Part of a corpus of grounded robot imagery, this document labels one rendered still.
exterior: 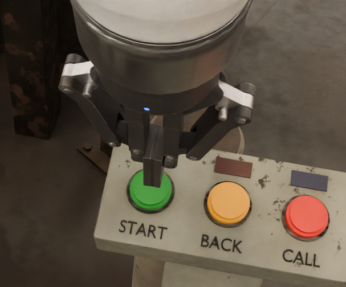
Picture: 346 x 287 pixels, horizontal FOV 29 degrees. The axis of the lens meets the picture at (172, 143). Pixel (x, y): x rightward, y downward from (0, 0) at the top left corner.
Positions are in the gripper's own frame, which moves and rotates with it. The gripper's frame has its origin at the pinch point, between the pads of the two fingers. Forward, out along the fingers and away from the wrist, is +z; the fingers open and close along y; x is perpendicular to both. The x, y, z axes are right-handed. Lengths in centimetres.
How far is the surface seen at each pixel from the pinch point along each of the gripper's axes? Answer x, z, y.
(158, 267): 0.9, 41.3, -1.1
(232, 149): -10.7, 21.8, -7.6
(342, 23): -88, 106, -38
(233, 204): 0.3, 8.2, -7.7
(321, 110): -54, 93, -32
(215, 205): 0.7, 8.2, -5.9
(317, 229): 1.2, 8.2, -15.7
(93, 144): -31, 84, 19
